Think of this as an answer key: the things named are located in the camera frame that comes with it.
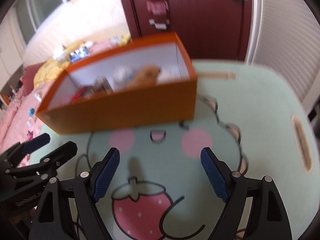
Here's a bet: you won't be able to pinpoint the maroon wardrobe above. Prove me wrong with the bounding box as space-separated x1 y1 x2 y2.
116 0 253 60

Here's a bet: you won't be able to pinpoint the orange cardboard box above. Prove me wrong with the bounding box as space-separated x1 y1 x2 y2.
35 32 198 134

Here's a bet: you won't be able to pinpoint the window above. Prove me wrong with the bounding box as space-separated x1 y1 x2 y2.
14 0 69 45

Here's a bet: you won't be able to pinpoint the cartoon print pillow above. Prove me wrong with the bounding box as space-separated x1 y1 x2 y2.
110 35 132 47

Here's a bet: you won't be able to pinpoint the red and black block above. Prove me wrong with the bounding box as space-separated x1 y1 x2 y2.
72 86 93 101

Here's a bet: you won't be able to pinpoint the brown capybara plush keychain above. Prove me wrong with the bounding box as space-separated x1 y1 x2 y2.
130 65 162 88

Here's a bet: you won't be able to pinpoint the dark red pillow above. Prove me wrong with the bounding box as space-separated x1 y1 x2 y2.
21 64 44 95

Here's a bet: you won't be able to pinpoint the brown carton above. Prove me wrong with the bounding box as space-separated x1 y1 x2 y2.
94 77 112 93

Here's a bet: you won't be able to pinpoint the maroon striped scarf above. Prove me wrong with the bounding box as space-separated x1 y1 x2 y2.
145 0 172 30

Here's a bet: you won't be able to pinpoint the smartphone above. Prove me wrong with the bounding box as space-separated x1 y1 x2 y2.
69 47 90 63

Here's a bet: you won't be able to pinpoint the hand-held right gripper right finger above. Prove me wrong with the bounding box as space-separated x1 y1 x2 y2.
200 147 293 240

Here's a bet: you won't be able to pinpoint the mint cartoon desktop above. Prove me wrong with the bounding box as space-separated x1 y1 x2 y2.
25 60 318 240

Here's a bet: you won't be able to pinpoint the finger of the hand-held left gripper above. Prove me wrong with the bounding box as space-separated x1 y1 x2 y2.
0 133 50 167
5 141 78 179

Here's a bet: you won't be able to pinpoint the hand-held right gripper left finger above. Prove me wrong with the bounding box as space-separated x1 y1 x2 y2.
29 148 120 240

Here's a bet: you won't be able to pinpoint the yellow pillow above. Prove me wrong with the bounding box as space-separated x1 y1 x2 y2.
34 40 93 88

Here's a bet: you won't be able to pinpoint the pink blanket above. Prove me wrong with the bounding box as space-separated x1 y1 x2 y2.
0 42 118 165

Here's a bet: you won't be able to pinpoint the white charger device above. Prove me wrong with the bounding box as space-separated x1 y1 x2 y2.
52 46 69 60

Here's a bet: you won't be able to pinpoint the white slatted panel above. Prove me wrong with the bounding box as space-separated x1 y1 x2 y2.
246 0 320 115

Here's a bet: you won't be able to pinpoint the cream padded headboard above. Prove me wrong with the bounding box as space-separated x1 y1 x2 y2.
24 0 130 65

